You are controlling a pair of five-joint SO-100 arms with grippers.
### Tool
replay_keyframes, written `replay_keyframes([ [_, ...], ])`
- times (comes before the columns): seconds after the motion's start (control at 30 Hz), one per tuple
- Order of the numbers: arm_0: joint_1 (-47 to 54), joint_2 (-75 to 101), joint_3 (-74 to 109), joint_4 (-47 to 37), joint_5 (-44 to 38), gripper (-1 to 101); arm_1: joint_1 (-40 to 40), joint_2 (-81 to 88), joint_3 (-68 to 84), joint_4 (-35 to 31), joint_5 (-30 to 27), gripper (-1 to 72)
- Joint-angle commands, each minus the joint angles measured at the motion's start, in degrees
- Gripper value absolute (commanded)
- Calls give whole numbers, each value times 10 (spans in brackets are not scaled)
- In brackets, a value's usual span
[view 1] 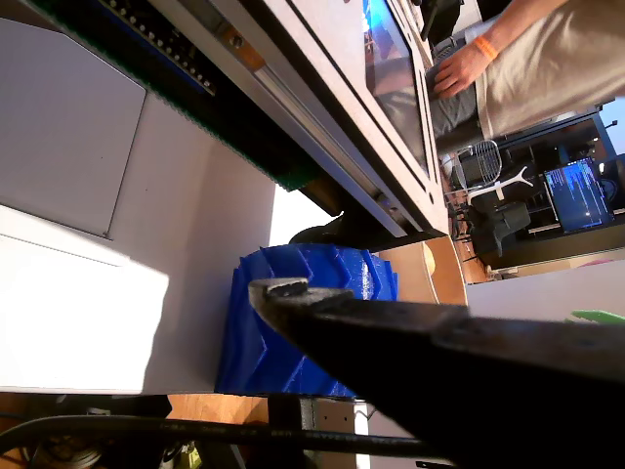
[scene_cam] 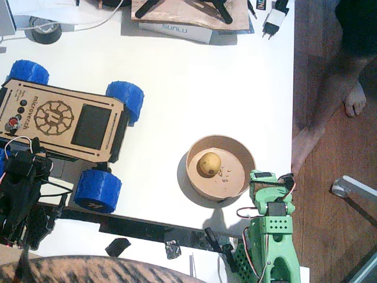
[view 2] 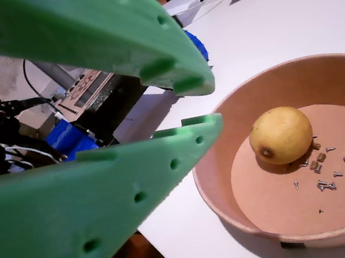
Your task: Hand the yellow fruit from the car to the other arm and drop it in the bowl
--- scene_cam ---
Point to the person bare lower leg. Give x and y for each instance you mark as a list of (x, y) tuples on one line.
[(353, 69)]

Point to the black shorts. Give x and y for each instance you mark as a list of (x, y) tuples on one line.
[(357, 23)]

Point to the grey metal frame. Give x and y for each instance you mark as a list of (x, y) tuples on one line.
[(368, 271)]

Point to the person bare foot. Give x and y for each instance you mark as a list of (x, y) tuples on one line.
[(355, 101)]

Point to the crumpled black tape piece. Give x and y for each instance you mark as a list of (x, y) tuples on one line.
[(173, 250)]

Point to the light grey device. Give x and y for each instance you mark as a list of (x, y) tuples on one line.
[(7, 17)]

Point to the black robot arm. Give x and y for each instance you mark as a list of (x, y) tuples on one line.
[(20, 206)]

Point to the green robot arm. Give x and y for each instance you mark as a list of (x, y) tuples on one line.
[(279, 244)]

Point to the black plug adapter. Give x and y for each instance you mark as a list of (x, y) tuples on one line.
[(282, 5)]

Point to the yellow-brown round fruit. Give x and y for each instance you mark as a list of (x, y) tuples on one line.
[(209, 163)]

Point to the grey caster furniture leg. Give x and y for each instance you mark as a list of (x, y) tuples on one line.
[(357, 185)]

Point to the black tape roll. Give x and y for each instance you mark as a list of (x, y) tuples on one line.
[(54, 36)]

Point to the white black power adapter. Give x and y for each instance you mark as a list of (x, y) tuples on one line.
[(275, 17)]

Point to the brown striped garment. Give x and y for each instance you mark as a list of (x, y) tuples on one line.
[(88, 272)]

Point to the wooden microrover chassis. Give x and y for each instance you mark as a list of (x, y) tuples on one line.
[(29, 138)]

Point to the long black mounting bar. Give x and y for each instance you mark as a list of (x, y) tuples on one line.
[(141, 228)]

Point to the white SUNLU box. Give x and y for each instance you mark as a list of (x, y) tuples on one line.
[(176, 31)]

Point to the black printed label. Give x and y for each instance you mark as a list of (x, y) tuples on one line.
[(261, 4)]

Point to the black stand leg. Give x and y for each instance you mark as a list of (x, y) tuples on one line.
[(224, 13), (144, 10)]

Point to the flat black tape piece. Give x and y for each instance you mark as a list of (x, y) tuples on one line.
[(117, 247)]

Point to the plywood board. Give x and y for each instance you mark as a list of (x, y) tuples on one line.
[(188, 14)]

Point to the brown paper bowl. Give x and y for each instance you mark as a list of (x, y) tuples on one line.
[(232, 182)]

